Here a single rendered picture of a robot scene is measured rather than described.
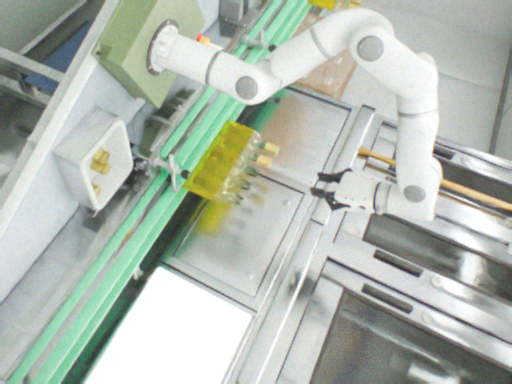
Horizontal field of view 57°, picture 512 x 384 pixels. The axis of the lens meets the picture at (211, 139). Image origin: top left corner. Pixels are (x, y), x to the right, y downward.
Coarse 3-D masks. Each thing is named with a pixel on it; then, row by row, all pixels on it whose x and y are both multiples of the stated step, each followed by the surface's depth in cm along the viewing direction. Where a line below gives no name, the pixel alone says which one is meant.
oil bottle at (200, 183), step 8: (192, 176) 146; (200, 176) 146; (208, 176) 146; (184, 184) 147; (192, 184) 145; (200, 184) 144; (208, 184) 144; (216, 184) 144; (224, 184) 144; (200, 192) 146; (208, 192) 143; (216, 192) 142; (224, 192) 143; (216, 200) 145; (224, 200) 145
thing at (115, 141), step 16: (112, 128) 117; (96, 144) 114; (112, 144) 130; (128, 144) 128; (112, 160) 136; (128, 160) 133; (96, 176) 133; (112, 176) 134; (112, 192) 131; (96, 208) 126
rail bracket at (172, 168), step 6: (156, 156) 134; (150, 162) 134; (156, 162) 133; (162, 162) 133; (168, 168) 131; (174, 168) 131; (180, 168) 132; (174, 174) 132; (180, 174) 131; (186, 174) 130; (174, 180) 136; (174, 186) 139
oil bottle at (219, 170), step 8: (200, 160) 149; (208, 160) 149; (216, 160) 150; (200, 168) 148; (208, 168) 148; (216, 168) 148; (224, 168) 148; (232, 168) 148; (216, 176) 146; (224, 176) 146; (232, 176) 146; (232, 184) 147
